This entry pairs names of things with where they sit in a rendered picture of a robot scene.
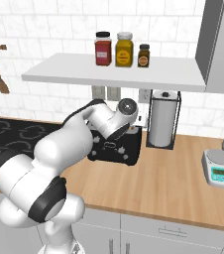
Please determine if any silver drawer handle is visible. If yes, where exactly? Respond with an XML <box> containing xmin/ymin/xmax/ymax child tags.
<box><xmin>158</xmin><ymin>225</ymin><xmax>188</xmax><ymax>238</ymax></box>

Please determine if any white wall outlet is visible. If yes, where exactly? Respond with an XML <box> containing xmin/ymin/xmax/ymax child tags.
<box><xmin>138</xmin><ymin>87</ymin><xmax>153</xmax><ymax>104</ymax></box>

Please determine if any grey wall outlet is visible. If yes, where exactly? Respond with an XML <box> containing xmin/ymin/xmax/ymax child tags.
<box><xmin>106</xmin><ymin>85</ymin><xmax>122</xmax><ymax>101</ymax></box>
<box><xmin>91</xmin><ymin>85</ymin><xmax>106</xmax><ymax>100</ymax></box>

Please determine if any wide grey drawer front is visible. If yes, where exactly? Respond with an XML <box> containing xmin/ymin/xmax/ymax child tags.
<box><xmin>119</xmin><ymin>213</ymin><xmax>224</xmax><ymax>250</ymax></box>

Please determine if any small brown spice jar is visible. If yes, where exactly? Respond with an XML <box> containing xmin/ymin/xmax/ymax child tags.
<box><xmin>137</xmin><ymin>43</ymin><xmax>152</xmax><ymax>68</ymax></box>

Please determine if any black toaster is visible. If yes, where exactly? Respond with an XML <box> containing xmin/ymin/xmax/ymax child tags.
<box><xmin>86</xmin><ymin>124</ymin><xmax>144</xmax><ymax>167</ymax></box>

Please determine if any yellow spice jar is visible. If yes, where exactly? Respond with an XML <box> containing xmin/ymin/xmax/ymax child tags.
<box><xmin>114</xmin><ymin>31</ymin><xmax>135</xmax><ymax>68</ymax></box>

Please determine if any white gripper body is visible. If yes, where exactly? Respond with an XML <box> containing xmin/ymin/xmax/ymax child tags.
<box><xmin>131</xmin><ymin>112</ymin><xmax>149</xmax><ymax>130</ymax></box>

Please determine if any white wall shelf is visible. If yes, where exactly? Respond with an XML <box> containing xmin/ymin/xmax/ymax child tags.
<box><xmin>21</xmin><ymin>52</ymin><xmax>207</xmax><ymax>94</ymax></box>

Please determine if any wooden spoon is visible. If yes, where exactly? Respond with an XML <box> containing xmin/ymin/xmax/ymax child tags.
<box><xmin>0</xmin><ymin>54</ymin><xmax>11</xmax><ymax>95</ymax></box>

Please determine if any grey wall cabinet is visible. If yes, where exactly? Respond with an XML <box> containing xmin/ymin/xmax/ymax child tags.
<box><xmin>194</xmin><ymin>0</ymin><xmax>224</xmax><ymax>96</ymax></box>

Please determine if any black hob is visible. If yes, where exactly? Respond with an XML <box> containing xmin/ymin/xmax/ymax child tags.
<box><xmin>0</xmin><ymin>115</ymin><xmax>66</xmax><ymax>174</ymax></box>

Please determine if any white kitchen scale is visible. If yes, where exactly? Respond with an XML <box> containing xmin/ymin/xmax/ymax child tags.
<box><xmin>200</xmin><ymin>148</ymin><xmax>224</xmax><ymax>190</ymax></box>

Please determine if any red spice jar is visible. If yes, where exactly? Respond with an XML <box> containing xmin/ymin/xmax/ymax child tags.
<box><xmin>94</xmin><ymin>31</ymin><xmax>113</xmax><ymax>66</ymax></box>

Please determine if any white paper towel roll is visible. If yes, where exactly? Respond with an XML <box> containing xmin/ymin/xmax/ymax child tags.
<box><xmin>149</xmin><ymin>94</ymin><xmax>178</xmax><ymax>148</ymax></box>

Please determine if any grey cupboard door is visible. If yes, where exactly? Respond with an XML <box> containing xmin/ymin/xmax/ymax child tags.
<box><xmin>0</xmin><ymin>205</ymin><xmax>48</xmax><ymax>254</ymax></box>
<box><xmin>118</xmin><ymin>230</ymin><xmax>224</xmax><ymax>254</ymax></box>
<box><xmin>71</xmin><ymin>222</ymin><xmax>120</xmax><ymax>254</ymax></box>

